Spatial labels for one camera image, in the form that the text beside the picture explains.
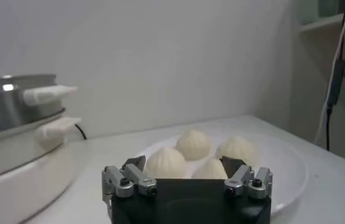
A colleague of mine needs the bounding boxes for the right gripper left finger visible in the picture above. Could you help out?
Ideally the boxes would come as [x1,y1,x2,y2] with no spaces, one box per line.
[101,155,158,211]

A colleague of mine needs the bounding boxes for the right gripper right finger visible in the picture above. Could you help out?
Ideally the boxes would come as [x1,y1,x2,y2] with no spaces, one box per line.
[220,155,273,200]

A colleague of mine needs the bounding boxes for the white steamed baozi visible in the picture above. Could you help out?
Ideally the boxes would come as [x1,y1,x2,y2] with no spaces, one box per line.
[174,129,213,161]
[215,136,260,167]
[145,146,188,180]
[191,158,229,180]

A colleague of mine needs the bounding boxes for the white round plate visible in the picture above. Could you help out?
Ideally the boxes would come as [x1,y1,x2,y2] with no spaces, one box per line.
[135,130,310,214]

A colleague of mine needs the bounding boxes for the cream electric cooker base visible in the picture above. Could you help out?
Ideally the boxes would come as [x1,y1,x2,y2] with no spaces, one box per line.
[0,116,82,224]

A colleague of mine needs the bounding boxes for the black cooker power cable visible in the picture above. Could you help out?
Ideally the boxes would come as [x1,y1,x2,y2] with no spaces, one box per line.
[74,124,88,141]

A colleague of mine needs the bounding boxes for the white hanging cable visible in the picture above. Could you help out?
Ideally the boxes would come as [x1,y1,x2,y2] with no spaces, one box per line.
[313,3,345,145]

